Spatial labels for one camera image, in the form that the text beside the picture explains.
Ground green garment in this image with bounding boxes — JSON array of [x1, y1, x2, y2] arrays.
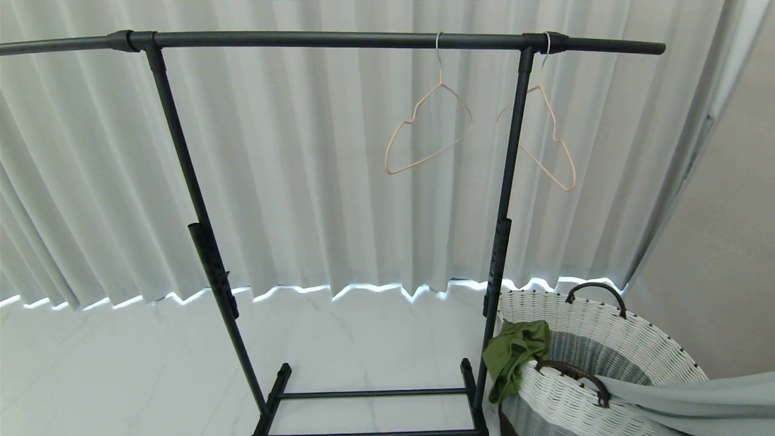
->
[[482, 319, 552, 405]]

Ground pink clothes hanger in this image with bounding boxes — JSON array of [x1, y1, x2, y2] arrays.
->
[[384, 31, 475, 176], [496, 31, 578, 193]]

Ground black clothes rack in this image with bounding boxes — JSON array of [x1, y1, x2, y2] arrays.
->
[[0, 29, 667, 436]]

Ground white laundry basket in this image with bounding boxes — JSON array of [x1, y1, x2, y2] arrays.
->
[[496, 282, 710, 436]]

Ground white curtain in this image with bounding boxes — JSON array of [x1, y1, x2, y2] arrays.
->
[[0, 0, 754, 311]]

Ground pale grey shorts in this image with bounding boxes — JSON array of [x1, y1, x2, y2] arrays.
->
[[596, 370, 775, 436]]

